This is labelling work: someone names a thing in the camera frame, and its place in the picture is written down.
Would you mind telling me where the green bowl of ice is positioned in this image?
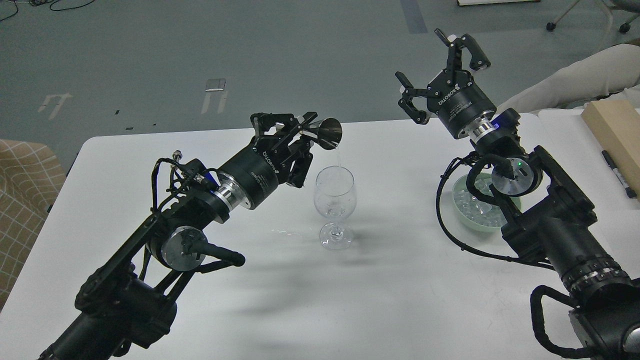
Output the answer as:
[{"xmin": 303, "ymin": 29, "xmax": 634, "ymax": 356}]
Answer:
[{"xmin": 451, "ymin": 175, "xmax": 507, "ymax": 233}]

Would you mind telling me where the clear wine glass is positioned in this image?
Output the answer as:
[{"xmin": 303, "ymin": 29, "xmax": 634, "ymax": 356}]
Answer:
[{"xmin": 313, "ymin": 165, "xmax": 357, "ymax": 251}]

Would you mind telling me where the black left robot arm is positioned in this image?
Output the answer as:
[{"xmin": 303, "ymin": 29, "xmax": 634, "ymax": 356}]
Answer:
[{"xmin": 39, "ymin": 111, "xmax": 320, "ymax": 360}]

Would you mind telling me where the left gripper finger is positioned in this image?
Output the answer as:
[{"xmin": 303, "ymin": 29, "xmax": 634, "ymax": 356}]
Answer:
[
  {"xmin": 278, "ymin": 137, "xmax": 313, "ymax": 189},
  {"xmin": 250, "ymin": 112, "xmax": 318, "ymax": 151}
]

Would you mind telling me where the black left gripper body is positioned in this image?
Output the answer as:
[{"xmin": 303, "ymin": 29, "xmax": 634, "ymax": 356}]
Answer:
[{"xmin": 217, "ymin": 139, "xmax": 293, "ymax": 210}]

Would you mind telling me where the person's beige trouser leg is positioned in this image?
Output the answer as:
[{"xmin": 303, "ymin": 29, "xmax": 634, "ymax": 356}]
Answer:
[{"xmin": 496, "ymin": 39, "xmax": 640, "ymax": 114}]

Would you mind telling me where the white board on floor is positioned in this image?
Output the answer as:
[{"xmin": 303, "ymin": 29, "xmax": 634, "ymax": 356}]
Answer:
[{"xmin": 455, "ymin": 0, "xmax": 539, "ymax": 7}]

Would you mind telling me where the beige checkered chair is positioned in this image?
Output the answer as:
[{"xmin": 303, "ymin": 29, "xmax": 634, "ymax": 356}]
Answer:
[{"xmin": 0, "ymin": 139, "xmax": 66, "ymax": 308}]

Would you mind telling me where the light wooden block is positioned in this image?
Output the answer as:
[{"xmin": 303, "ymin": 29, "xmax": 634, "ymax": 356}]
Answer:
[{"xmin": 581, "ymin": 99, "xmax": 640, "ymax": 199}]

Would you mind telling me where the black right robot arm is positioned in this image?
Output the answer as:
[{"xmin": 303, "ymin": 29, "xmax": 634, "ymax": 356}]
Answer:
[{"xmin": 395, "ymin": 28, "xmax": 640, "ymax": 360}]

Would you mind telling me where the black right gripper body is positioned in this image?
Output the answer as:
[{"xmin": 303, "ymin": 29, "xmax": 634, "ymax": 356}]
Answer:
[{"xmin": 427, "ymin": 70, "xmax": 497, "ymax": 139}]

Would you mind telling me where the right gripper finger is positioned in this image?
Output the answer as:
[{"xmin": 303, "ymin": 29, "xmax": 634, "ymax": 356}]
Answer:
[
  {"xmin": 434, "ymin": 28, "xmax": 491, "ymax": 86},
  {"xmin": 395, "ymin": 71, "xmax": 442, "ymax": 126}
]

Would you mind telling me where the office chair wheeled base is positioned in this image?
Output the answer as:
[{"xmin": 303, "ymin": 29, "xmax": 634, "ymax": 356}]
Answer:
[{"xmin": 545, "ymin": 0, "xmax": 639, "ymax": 39}]

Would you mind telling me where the black marker pen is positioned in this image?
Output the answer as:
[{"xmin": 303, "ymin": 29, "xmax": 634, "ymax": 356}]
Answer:
[{"xmin": 601, "ymin": 150, "xmax": 637, "ymax": 199}]

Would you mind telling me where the steel double jigger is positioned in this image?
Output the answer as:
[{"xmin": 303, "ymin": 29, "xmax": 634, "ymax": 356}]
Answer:
[{"xmin": 301, "ymin": 117, "xmax": 343, "ymax": 151}]

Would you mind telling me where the black floor cable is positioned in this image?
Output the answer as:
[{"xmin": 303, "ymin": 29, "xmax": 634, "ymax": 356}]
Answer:
[{"xmin": 0, "ymin": 0, "xmax": 96, "ymax": 22}]

